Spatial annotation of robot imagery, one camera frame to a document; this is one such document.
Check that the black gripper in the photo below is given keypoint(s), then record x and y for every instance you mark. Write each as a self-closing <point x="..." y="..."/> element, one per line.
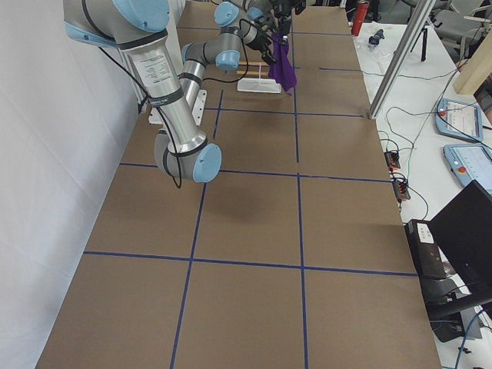
<point x="284" y="18"/>
<point x="263" y="44"/>

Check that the purple towel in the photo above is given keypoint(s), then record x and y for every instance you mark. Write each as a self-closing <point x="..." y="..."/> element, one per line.
<point x="283" y="71"/>

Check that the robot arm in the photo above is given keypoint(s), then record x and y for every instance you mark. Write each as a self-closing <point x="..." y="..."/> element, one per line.
<point x="138" y="29"/>
<point x="242" y="24"/>

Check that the red bottle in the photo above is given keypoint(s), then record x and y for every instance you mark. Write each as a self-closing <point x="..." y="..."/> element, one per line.
<point x="359" y="16"/>

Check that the folded dark blue umbrella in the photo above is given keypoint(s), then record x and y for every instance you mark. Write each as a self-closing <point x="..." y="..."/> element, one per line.
<point x="375" y="39"/>

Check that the clear plastic wrap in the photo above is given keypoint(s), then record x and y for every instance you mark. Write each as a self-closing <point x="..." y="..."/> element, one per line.
<point x="380" y="53"/>

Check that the grey office chair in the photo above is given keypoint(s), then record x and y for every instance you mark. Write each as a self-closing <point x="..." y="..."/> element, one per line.
<point x="455" y="27"/>

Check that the teach pendant tablet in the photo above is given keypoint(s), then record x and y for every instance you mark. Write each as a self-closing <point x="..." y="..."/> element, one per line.
<point x="470" y="162"/>
<point x="460" y="120"/>

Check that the wooden board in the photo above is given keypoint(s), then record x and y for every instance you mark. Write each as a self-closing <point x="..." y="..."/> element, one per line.
<point x="476" y="71"/>

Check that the black mini computer box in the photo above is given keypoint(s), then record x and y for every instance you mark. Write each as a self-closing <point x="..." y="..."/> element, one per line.
<point x="429" y="260"/>

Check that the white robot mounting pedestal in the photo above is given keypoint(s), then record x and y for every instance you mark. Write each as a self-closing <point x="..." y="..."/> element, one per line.
<point x="197" y="110"/>

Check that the aluminium frame post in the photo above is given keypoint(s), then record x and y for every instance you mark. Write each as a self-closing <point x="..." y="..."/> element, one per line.
<point x="409" y="37"/>

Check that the black camera tripod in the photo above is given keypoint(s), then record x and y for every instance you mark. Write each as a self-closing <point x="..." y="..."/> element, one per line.
<point x="423" y="38"/>

